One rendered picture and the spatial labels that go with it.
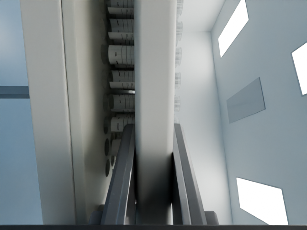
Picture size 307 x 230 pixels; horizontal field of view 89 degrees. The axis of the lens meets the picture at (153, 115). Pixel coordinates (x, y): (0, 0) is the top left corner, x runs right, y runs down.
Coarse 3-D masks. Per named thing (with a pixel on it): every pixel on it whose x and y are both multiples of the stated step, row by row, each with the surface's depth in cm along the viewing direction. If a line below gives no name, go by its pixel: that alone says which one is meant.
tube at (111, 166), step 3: (108, 162) 12; (111, 162) 12; (114, 162) 12; (108, 165) 12; (111, 165) 12; (114, 165) 12; (108, 168) 12; (111, 168) 12; (108, 171) 12; (111, 171) 12; (108, 174) 12; (111, 174) 12
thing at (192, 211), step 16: (176, 128) 10; (176, 144) 9; (176, 160) 8; (176, 176) 7; (192, 176) 7; (176, 192) 7; (192, 192) 6; (176, 208) 7; (192, 208) 6; (176, 224) 7; (192, 224) 5; (208, 224) 6
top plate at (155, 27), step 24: (144, 0) 7; (168, 0) 7; (144, 24) 7; (168, 24) 7; (144, 48) 7; (168, 48) 7; (144, 72) 7; (168, 72) 7; (144, 96) 8; (168, 96) 8; (144, 120) 8; (168, 120) 8; (144, 144) 8; (168, 144) 8; (144, 168) 8; (168, 168) 8; (144, 192) 8; (168, 192) 8; (144, 216) 8; (168, 216) 9
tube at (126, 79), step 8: (104, 72) 11; (112, 72) 11; (120, 72) 11; (128, 72) 11; (176, 72) 11; (104, 80) 11; (112, 80) 11; (120, 80) 11; (128, 80) 11; (176, 80) 11; (112, 88) 12; (120, 88) 12; (128, 88) 12; (176, 88) 12
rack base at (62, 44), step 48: (48, 0) 7; (96, 0) 10; (48, 48) 7; (96, 48) 10; (48, 96) 7; (96, 96) 10; (48, 144) 8; (96, 144) 10; (48, 192) 8; (96, 192) 10
